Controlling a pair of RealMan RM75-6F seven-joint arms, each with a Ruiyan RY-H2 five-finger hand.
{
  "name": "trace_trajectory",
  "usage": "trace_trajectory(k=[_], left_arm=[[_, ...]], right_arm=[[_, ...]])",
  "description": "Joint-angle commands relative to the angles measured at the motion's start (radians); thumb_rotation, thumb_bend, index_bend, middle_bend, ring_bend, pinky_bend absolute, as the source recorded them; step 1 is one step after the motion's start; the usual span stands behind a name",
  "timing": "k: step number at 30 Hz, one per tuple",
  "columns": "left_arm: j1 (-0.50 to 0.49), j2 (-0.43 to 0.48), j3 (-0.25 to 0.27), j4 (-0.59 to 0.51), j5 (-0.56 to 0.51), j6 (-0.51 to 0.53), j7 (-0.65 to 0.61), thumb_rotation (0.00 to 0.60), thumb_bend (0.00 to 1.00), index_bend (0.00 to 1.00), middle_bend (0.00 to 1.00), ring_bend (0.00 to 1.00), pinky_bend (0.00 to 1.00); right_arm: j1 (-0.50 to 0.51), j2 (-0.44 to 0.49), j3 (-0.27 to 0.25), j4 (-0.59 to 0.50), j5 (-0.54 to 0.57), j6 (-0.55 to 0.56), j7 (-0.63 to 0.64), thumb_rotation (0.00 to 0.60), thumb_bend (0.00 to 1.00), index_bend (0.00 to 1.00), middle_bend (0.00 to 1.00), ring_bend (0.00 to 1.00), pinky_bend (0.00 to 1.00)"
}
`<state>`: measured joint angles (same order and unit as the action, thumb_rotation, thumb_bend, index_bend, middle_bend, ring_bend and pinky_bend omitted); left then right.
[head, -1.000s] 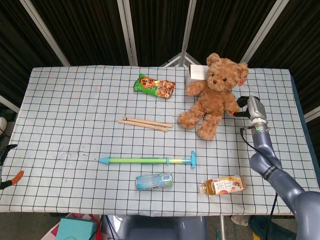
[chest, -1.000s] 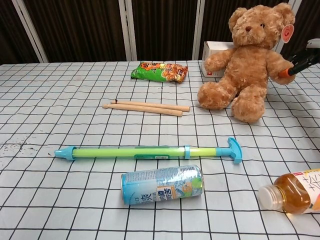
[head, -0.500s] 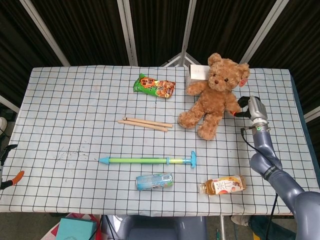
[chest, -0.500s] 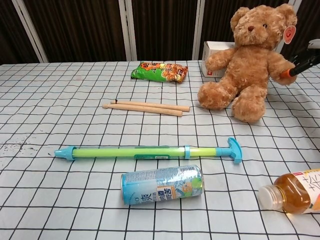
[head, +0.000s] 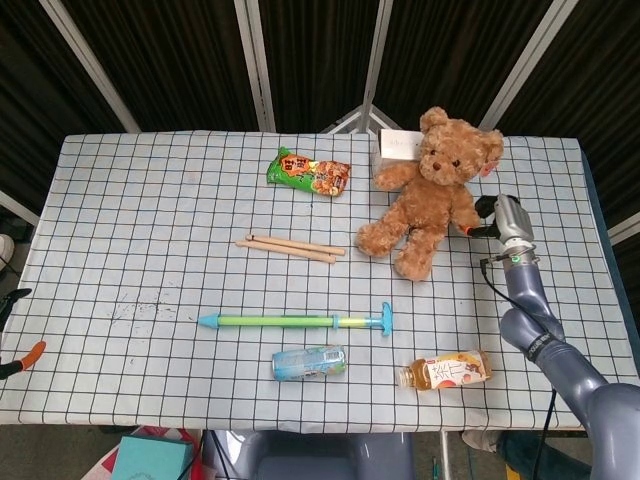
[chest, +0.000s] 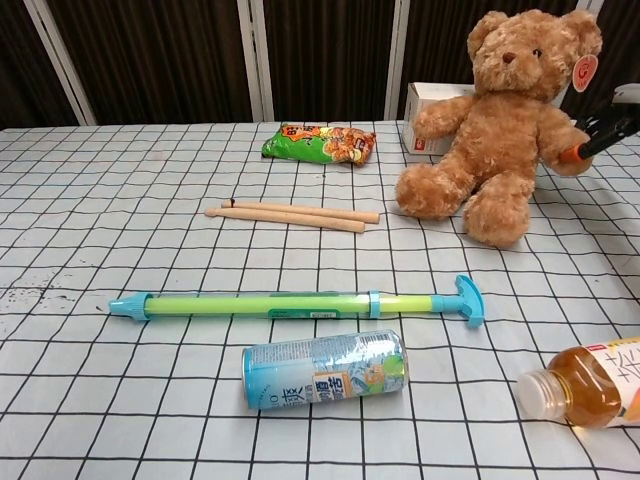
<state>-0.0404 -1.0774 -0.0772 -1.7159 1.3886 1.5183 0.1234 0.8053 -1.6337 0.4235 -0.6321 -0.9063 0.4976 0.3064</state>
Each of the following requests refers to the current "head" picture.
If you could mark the black orange left robot hand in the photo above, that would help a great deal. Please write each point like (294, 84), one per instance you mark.
(10, 367)

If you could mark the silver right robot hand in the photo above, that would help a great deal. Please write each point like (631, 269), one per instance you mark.
(512, 222)

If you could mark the brown plush teddy bear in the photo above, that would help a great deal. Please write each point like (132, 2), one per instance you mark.
(430, 205)

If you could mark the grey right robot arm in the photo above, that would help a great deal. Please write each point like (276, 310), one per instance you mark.
(545, 345)

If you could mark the green blue water squirter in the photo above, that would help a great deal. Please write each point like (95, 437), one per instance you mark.
(275, 320)

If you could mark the round red white hang tag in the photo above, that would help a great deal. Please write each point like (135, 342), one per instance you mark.
(489, 170)

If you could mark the small white cardboard box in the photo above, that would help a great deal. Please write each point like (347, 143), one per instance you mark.
(395, 145)

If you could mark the tea bottle with white cap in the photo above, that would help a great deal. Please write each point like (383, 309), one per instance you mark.
(450, 371)

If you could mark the teal box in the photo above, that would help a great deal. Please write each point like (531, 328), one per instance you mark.
(150, 457)

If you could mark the white black grid tablecloth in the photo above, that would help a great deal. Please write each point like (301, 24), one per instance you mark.
(150, 225)

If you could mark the green snack bag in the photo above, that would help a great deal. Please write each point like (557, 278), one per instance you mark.
(307, 175)

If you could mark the wooden drumstick with dark tip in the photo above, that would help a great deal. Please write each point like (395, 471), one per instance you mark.
(300, 245)

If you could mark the plain wooden drumstick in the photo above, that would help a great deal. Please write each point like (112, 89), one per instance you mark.
(290, 251)

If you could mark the light blue drink can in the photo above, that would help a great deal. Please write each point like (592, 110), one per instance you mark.
(310, 362)

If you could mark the grey robot torso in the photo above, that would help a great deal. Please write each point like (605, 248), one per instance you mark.
(325, 457)

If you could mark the black folding screen white frame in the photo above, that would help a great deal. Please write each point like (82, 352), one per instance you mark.
(260, 75)

